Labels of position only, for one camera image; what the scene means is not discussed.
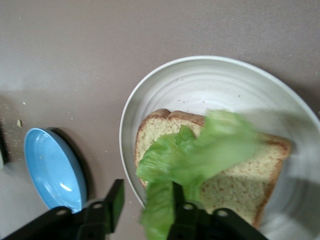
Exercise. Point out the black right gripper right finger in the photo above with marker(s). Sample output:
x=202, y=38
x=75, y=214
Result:
x=190, y=225

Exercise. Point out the green lettuce leaf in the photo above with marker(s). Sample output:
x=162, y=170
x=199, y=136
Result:
x=175, y=160

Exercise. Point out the blue plate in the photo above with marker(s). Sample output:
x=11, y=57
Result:
x=52, y=165

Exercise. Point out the beige plate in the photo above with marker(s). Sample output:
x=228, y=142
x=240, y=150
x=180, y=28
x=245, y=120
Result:
x=212, y=82

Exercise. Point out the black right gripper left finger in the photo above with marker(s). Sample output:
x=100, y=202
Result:
x=117, y=200

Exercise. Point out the small bread crumb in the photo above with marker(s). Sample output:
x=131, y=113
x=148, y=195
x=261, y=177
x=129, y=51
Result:
x=19, y=122

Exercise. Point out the toasted bread slice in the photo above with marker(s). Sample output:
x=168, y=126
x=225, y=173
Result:
x=237, y=190

